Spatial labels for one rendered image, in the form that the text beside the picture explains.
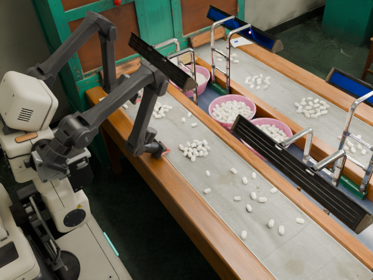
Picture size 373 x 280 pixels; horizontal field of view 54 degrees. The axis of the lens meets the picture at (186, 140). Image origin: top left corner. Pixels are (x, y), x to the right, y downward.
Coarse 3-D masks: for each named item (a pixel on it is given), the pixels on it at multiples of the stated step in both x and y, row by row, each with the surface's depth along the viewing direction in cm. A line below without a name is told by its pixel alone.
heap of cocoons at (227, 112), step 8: (216, 104) 214; (224, 104) 215; (232, 104) 214; (240, 104) 214; (216, 112) 209; (224, 112) 208; (232, 112) 209; (240, 112) 208; (248, 112) 207; (224, 120) 204; (232, 120) 204
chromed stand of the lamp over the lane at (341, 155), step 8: (296, 136) 134; (312, 136) 140; (280, 144) 132; (288, 144) 133; (304, 152) 147; (336, 152) 127; (344, 152) 128; (304, 160) 149; (312, 160) 146; (328, 160) 124; (336, 160) 126; (344, 160) 131; (312, 168) 122; (320, 168) 123; (336, 168) 134; (312, 176) 122; (336, 176) 137; (336, 184) 140
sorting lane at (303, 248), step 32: (160, 128) 203; (192, 128) 201; (224, 160) 181; (224, 192) 166; (256, 192) 164; (256, 224) 152; (288, 224) 151; (256, 256) 141; (288, 256) 140; (320, 256) 139; (352, 256) 138
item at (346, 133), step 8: (368, 96) 149; (352, 104) 148; (352, 112) 148; (344, 128) 156; (344, 136) 158; (352, 136) 154; (344, 144) 161; (368, 144) 150; (352, 160) 160; (368, 168) 154; (344, 176) 171; (368, 176) 156; (344, 184) 170; (352, 184) 167; (352, 192) 168; (360, 192) 163; (368, 192) 163
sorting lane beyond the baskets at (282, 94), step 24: (216, 48) 264; (240, 72) 238; (264, 72) 236; (264, 96) 217; (288, 96) 215; (312, 96) 214; (312, 120) 198; (336, 120) 196; (360, 120) 195; (336, 144) 183
